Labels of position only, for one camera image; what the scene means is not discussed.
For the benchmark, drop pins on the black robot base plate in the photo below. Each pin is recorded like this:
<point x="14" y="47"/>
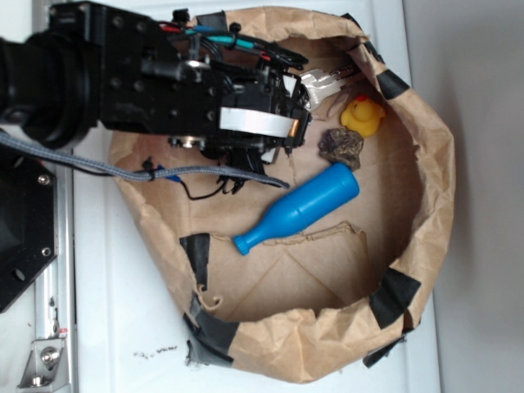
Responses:
<point x="27" y="224"/>

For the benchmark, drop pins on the yellow rubber duck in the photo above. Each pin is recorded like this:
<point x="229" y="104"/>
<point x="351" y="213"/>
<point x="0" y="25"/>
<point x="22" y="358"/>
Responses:
<point x="363" y="116"/>

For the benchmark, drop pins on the metal corner bracket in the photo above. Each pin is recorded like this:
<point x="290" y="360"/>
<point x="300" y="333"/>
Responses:
<point x="46" y="369"/>

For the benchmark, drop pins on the dark grey rock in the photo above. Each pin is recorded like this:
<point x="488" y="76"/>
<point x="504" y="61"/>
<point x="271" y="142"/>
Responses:
<point x="341" y="145"/>

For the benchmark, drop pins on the brown paper bag bin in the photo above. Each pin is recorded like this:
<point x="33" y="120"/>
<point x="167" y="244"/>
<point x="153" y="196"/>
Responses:
<point x="351" y="286"/>

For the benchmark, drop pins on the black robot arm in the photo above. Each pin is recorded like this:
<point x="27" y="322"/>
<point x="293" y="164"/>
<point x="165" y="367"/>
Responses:
<point x="44" y="91"/>

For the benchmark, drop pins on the silver key bunch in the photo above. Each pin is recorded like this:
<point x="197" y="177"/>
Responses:
<point x="320" y="85"/>

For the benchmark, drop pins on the blue plastic bottle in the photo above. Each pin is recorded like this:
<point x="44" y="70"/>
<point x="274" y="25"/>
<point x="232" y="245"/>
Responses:
<point x="302" y="207"/>

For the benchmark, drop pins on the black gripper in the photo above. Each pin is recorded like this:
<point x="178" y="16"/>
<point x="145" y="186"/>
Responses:
<point x="210" y="87"/>

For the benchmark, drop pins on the aluminium rail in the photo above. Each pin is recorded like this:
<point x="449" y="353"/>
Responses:
<point x="54" y="288"/>

